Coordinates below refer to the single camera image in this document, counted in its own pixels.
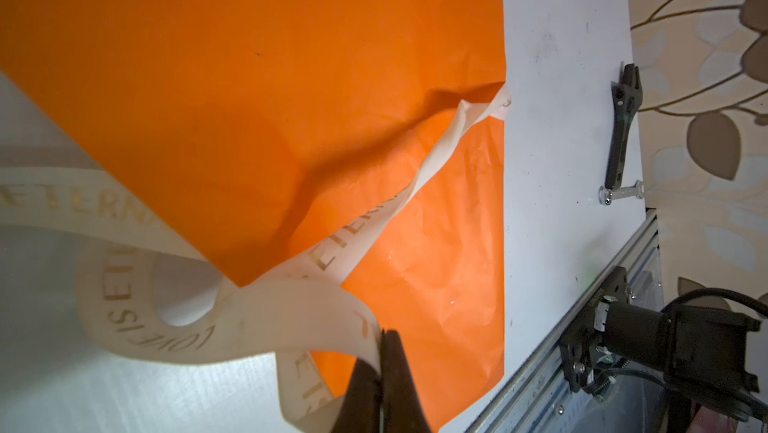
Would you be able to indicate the orange wrapping paper sheet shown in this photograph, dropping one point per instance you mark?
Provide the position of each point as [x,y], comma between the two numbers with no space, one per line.
[254,127]

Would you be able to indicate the silver small wrench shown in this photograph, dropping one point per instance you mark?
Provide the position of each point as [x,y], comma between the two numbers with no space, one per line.
[608,196]

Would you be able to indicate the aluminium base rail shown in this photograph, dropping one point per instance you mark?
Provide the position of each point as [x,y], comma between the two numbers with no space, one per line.
[539,398]

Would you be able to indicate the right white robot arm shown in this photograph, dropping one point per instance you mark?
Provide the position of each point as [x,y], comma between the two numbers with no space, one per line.
[696,345]

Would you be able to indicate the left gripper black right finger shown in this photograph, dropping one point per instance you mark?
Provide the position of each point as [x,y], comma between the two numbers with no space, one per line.
[401,408]

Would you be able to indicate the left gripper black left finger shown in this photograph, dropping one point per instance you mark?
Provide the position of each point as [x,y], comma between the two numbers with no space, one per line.
[361,408]

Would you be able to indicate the black adjustable wrench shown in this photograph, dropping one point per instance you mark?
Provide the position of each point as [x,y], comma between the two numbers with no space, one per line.
[627,97]

